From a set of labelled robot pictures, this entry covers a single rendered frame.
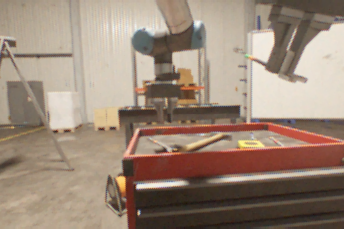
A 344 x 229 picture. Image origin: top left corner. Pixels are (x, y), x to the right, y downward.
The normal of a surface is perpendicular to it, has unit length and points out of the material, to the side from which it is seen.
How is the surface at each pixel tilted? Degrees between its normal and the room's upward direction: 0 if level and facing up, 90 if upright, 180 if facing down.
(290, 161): 90
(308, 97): 90
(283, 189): 90
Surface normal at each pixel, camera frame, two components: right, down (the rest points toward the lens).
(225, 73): 0.10, 0.10
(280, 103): -0.33, 0.11
